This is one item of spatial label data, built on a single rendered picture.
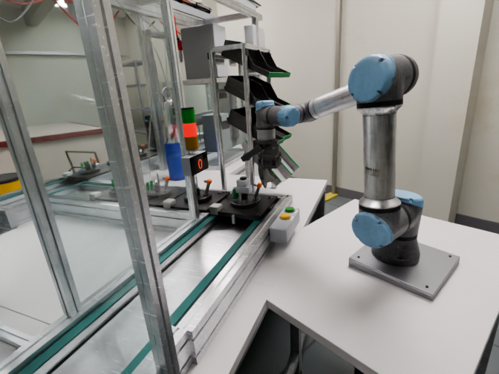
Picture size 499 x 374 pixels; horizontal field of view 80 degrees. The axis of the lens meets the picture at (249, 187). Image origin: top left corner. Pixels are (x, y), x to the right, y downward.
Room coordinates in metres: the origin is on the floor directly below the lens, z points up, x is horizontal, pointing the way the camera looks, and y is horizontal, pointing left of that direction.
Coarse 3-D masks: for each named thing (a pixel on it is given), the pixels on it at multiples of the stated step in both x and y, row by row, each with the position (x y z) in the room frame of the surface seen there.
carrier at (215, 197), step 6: (198, 192) 1.35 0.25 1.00; (204, 192) 1.39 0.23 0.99; (210, 192) 1.38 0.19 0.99; (216, 192) 1.43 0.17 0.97; (222, 192) 1.42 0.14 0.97; (228, 192) 1.42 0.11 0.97; (198, 198) 1.31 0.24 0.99; (204, 198) 1.31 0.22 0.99; (210, 198) 1.34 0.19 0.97; (216, 198) 1.34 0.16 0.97; (222, 198) 1.34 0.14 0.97; (198, 204) 1.28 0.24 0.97; (204, 204) 1.28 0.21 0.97; (210, 204) 1.27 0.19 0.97; (204, 210) 1.21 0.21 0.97
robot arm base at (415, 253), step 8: (400, 240) 0.83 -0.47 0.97; (408, 240) 0.83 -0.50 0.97; (416, 240) 0.85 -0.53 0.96; (384, 248) 0.86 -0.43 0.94; (392, 248) 0.84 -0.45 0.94; (400, 248) 0.83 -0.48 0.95; (408, 248) 0.83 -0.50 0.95; (416, 248) 0.84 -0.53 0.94; (376, 256) 0.87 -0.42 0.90; (384, 256) 0.85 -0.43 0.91; (392, 256) 0.83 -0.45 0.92; (400, 256) 0.83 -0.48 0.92; (408, 256) 0.82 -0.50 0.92; (416, 256) 0.83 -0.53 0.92; (392, 264) 0.83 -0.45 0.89; (400, 264) 0.82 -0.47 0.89; (408, 264) 0.82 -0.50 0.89
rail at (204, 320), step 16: (272, 208) 1.19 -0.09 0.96; (256, 240) 0.92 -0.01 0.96; (240, 256) 0.83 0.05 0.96; (256, 256) 0.89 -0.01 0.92; (224, 272) 0.74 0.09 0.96; (240, 272) 0.77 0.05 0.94; (208, 288) 0.68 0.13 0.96; (224, 288) 0.67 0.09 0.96; (240, 288) 0.76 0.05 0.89; (208, 304) 0.61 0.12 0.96; (224, 304) 0.67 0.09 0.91; (192, 320) 0.56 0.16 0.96; (208, 320) 0.59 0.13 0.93; (224, 320) 0.66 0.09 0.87; (192, 336) 0.53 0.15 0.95; (208, 336) 0.58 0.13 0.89; (192, 352) 0.53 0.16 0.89
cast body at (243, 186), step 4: (236, 180) 1.25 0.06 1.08; (240, 180) 1.24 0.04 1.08; (244, 180) 1.24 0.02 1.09; (248, 180) 1.26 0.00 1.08; (240, 184) 1.24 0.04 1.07; (244, 184) 1.23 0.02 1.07; (248, 184) 1.26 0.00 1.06; (236, 188) 1.25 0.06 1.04; (240, 188) 1.24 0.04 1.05; (244, 188) 1.23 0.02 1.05; (248, 188) 1.23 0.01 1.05; (236, 192) 1.25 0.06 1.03; (240, 192) 1.24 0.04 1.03; (244, 192) 1.23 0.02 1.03; (248, 192) 1.23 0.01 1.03
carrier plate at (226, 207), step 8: (224, 200) 1.31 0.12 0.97; (264, 200) 1.27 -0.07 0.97; (272, 200) 1.27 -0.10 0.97; (224, 208) 1.22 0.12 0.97; (232, 208) 1.21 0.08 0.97; (256, 208) 1.19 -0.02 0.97; (264, 208) 1.18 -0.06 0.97; (224, 216) 1.17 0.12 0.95; (240, 216) 1.14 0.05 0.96; (248, 216) 1.12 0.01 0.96; (256, 216) 1.11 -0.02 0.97
